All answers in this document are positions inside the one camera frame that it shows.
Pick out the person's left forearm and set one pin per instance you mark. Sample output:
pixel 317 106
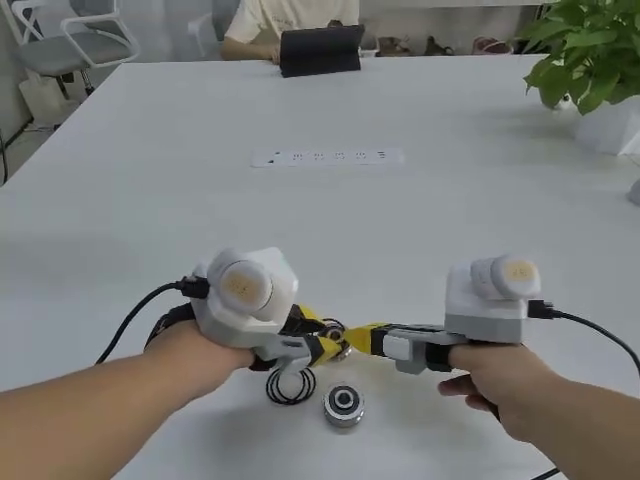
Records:
pixel 90 420

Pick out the green potted plant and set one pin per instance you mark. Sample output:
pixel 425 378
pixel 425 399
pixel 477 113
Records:
pixel 590 45

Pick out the person's left hand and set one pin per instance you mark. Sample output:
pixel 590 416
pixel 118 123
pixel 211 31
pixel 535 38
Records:
pixel 210 350

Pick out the white table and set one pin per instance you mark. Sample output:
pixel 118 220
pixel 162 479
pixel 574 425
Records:
pixel 350 225

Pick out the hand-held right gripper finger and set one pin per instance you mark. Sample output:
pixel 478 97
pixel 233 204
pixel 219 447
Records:
pixel 405 347

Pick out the person's right forearm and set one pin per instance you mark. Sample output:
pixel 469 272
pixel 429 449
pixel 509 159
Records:
pixel 575 425

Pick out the black tablet with stand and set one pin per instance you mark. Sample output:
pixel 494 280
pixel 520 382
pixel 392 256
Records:
pixel 320 50

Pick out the white power strip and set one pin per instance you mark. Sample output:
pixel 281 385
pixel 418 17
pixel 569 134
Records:
pixel 327 157

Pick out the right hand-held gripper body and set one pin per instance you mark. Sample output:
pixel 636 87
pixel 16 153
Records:
pixel 482 310

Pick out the person's right hand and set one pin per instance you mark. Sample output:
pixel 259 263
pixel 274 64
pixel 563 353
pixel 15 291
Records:
pixel 492 372

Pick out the white plant pot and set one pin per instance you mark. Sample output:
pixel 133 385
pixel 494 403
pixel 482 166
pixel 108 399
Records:
pixel 607 132

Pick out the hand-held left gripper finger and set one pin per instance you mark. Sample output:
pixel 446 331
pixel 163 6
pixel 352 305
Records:
pixel 295 350
pixel 312 322

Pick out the white office chair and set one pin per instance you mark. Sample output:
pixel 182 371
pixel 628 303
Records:
pixel 75 45

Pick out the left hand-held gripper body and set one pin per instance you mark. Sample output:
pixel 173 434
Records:
pixel 245 295

